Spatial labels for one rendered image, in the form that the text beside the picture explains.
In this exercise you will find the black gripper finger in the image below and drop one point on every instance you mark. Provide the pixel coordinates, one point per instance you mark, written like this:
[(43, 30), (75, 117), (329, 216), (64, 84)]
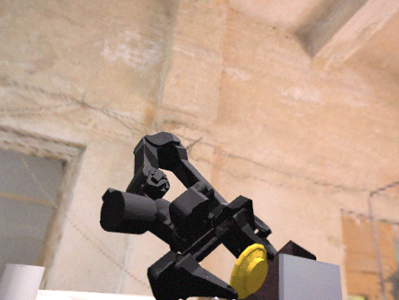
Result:
[(244, 236), (195, 281)]

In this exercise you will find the yellow round plate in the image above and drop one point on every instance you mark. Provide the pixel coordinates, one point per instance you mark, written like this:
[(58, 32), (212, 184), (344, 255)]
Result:
[(249, 271)]

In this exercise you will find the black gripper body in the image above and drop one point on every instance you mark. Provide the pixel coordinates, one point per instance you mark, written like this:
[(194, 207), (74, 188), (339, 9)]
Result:
[(204, 240)]

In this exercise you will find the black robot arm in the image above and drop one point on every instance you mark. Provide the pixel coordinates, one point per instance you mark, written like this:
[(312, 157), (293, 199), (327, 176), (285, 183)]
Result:
[(141, 208)]

